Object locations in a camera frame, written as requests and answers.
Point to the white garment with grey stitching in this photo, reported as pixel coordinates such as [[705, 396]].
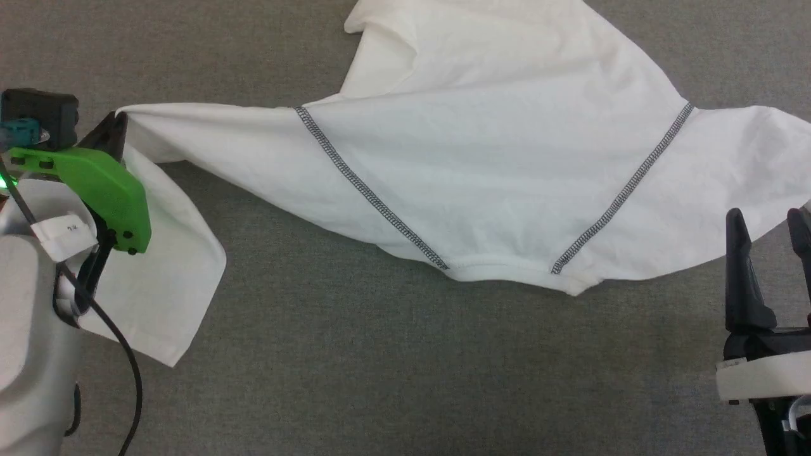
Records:
[[494, 158]]

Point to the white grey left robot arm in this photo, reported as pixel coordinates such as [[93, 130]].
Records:
[[28, 329]]

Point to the grey fabric padded surface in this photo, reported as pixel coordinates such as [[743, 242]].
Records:
[[412, 367]]

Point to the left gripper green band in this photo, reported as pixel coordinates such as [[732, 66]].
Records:
[[108, 190]]

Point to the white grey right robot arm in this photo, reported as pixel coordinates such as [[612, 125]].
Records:
[[782, 424]]

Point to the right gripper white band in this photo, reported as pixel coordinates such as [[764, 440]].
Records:
[[766, 373]]

